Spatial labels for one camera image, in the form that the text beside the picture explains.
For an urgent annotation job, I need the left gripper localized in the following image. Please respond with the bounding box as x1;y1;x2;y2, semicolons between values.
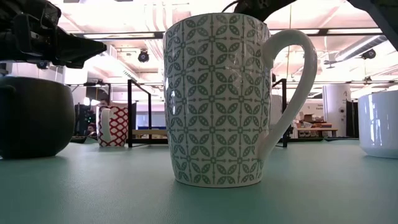
15;0;108;68

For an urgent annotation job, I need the dark navy round mug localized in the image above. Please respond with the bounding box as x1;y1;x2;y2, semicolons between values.
0;76;76;159

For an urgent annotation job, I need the white mug red lattice pattern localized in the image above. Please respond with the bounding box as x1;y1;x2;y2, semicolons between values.
96;105;129;147

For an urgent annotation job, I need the white mug green leaf pattern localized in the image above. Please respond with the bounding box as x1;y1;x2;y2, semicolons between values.
162;12;318;189

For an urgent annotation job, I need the white mug pink inside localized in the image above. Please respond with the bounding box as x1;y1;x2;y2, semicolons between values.
358;90;398;159

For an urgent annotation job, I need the black metal rack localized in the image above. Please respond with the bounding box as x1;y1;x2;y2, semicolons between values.
65;81;112;138

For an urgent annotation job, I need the green table mat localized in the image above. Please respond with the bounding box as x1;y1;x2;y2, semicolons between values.
0;138;398;224

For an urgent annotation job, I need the cardboard box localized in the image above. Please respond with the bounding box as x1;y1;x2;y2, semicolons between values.
297;113;333;128

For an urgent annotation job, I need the wooden workbench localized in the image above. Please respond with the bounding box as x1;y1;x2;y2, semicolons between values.
295;126;339;138

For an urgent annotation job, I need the white round column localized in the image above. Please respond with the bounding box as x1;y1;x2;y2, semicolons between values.
322;83;352;138

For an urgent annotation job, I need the black partition curtain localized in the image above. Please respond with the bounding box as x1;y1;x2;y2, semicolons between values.
345;99;359;139

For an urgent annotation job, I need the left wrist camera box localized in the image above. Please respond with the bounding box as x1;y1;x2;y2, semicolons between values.
39;0;62;29

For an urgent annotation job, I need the wooden shelf black metal frame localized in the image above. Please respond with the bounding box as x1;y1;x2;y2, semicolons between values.
127;78;292;149

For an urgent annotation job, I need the long black light rail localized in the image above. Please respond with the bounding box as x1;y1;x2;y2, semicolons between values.
74;28;384;40

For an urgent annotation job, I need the silver ventilation duct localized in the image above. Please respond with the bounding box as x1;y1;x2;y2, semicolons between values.
334;34;388;62

